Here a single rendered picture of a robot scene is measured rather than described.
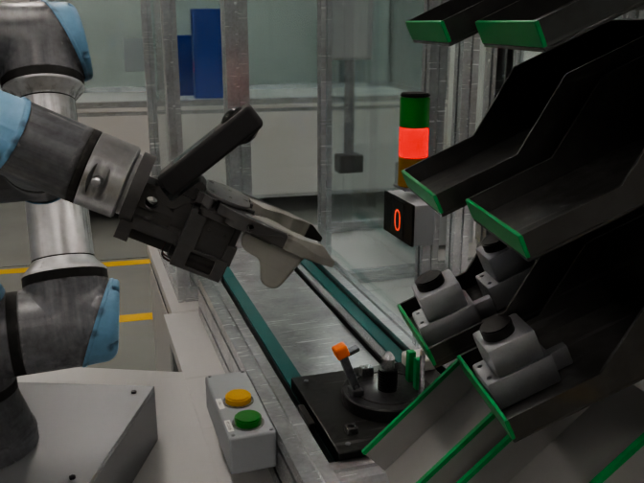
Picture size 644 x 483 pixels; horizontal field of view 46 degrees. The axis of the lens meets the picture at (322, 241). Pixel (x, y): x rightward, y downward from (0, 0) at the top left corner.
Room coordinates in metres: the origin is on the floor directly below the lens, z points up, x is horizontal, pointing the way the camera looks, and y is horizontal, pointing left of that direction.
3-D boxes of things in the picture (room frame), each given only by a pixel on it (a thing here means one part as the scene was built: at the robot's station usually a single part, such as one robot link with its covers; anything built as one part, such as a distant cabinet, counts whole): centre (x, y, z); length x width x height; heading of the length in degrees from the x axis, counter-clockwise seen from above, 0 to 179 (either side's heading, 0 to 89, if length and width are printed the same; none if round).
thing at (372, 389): (1.05, -0.10, 0.98); 0.14 x 0.14 x 0.02
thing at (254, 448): (1.06, 0.13, 0.93); 0.21 x 0.07 x 0.06; 18
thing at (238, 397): (1.06, 0.13, 0.96); 0.04 x 0.04 x 0.02
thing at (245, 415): (1.00, 0.11, 0.96); 0.04 x 0.04 x 0.02
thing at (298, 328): (1.34, -0.03, 0.91); 0.84 x 0.28 x 0.10; 18
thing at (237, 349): (1.27, 0.13, 0.91); 0.89 x 0.06 x 0.11; 18
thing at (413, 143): (1.27, -0.15, 1.34); 0.05 x 0.05 x 0.05
